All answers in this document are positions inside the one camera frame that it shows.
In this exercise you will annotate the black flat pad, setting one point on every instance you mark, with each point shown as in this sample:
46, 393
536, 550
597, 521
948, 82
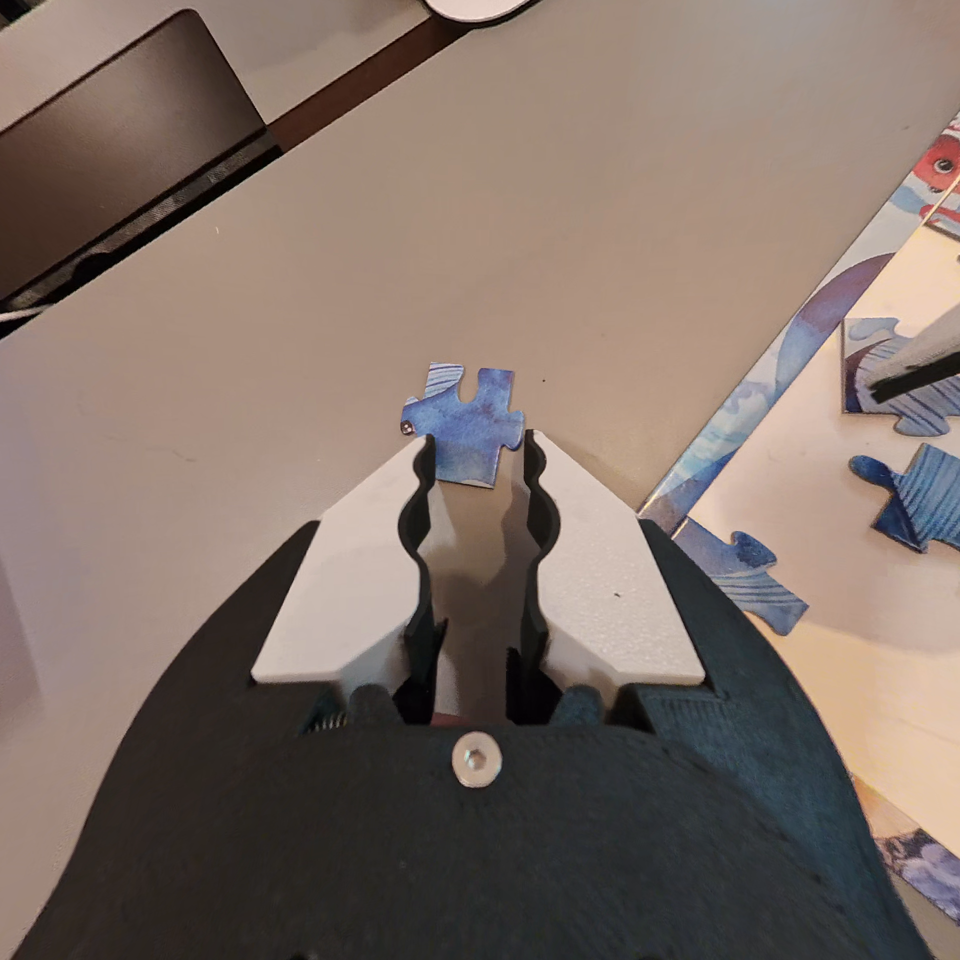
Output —
112, 150

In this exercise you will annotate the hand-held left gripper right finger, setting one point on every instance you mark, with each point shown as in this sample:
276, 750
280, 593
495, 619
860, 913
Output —
622, 600

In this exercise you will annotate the sea print jigsaw puzzle board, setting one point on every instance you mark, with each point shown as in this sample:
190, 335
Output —
862, 660

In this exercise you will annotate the dark blue whale eye piece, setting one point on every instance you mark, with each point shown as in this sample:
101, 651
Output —
472, 427

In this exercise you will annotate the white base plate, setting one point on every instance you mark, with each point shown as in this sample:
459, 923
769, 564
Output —
480, 9

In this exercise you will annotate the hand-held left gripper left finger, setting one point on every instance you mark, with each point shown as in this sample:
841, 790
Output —
337, 600

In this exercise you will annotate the pale striped whale fin piece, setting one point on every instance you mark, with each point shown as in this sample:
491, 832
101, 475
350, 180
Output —
859, 375

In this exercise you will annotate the blue swoosh corner puzzle piece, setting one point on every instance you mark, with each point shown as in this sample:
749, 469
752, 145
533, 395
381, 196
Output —
742, 585

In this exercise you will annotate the striped whale belly puzzle piece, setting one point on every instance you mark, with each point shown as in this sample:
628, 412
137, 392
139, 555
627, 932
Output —
922, 495

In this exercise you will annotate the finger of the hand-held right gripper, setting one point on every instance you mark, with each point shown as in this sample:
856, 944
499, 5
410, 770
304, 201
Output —
934, 349

